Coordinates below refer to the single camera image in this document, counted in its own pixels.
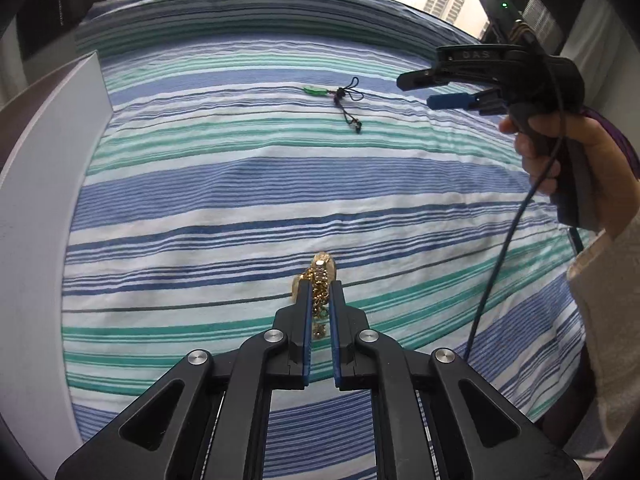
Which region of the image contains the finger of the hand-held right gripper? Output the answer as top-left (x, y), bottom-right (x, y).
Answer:
top-left (397, 45), bottom-right (507, 93)
top-left (426, 87), bottom-right (507, 117)

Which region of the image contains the striped bedsheet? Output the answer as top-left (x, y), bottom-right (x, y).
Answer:
top-left (60, 0), bottom-right (603, 480)

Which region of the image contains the gold chain with coins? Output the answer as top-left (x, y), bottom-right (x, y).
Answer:
top-left (291, 251), bottom-right (337, 339)

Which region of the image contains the person's right forearm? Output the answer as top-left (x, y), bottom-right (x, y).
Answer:
top-left (566, 210), bottom-right (640, 463)

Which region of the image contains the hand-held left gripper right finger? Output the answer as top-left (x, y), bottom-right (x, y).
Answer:
top-left (327, 281), bottom-right (584, 480)

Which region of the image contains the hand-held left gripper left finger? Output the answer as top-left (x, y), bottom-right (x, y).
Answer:
top-left (55, 281), bottom-right (314, 480)

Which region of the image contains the green pendant with dark cord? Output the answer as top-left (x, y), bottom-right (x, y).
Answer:
top-left (303, 77), bottom-right (364, 136)

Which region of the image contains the purple strap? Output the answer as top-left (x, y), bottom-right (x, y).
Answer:
top-left (582, 104), bottom-right (640, 177)

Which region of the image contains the person's right hand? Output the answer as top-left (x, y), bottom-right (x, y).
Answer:
top-left (499, 112), bottom-right (640, 242)

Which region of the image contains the white box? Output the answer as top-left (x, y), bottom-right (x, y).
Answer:
top-left (0, 50), bottom-right (115, 467)

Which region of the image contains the dark gripper cable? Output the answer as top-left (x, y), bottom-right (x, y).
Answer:
top-left (462, 62), bottom-right (568, 361)

